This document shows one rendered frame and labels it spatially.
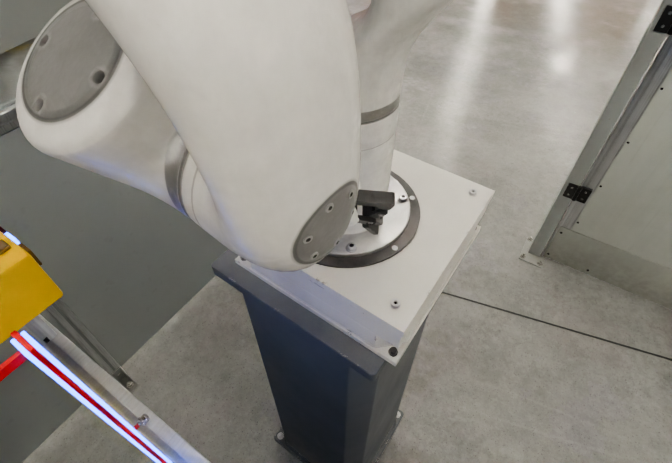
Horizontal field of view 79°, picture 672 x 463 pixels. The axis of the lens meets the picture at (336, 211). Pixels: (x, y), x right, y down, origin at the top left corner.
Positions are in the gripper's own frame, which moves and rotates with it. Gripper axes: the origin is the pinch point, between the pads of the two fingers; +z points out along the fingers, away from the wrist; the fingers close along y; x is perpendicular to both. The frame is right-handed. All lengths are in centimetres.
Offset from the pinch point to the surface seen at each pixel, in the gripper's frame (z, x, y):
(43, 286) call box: -5.9, 7.7, 36.6
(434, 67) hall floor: 235, -172, 15
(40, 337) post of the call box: 4, 15, 49
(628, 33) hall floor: 324, -230, -137
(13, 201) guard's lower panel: 15, -13, 83
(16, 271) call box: -10.0, 6.3, 35.7
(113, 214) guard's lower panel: 40, -16, 82
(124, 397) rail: 6.0, 22.1, 33.1
